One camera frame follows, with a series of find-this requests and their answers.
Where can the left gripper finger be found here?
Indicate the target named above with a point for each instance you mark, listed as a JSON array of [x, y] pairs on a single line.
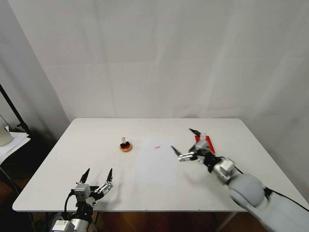
[[108, 180], [84, 177]]

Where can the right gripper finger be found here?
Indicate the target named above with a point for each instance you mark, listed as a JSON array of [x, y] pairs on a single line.
[[196, 132], [184, 156]]

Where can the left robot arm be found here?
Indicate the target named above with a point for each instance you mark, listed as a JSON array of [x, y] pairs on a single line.
[[70, 224]]

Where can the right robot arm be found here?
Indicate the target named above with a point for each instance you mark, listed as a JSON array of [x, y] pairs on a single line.
[[246, 188]]

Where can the rectangular red ink pad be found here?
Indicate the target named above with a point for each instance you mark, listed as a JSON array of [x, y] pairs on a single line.
[[210, 144]]

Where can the round red ink pad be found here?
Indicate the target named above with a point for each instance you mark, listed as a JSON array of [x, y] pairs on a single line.
[[126, 149]]

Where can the stamp with clear knob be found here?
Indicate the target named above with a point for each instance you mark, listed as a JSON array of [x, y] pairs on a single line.
[[124, 143]]

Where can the white paper sheet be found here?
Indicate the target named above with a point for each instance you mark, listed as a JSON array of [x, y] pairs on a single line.
[[157, 164]]

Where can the white table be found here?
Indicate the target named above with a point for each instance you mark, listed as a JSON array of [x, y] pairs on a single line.
[[72, 149]]

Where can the stack of white papers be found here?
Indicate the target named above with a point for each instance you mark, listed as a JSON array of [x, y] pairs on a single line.
[[17, 141]]

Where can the black stand pole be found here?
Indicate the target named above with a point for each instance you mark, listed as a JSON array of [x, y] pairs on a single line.
[[12, 107]]

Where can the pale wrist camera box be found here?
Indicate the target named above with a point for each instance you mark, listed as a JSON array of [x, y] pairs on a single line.
[[81, 192], [201, 145]]

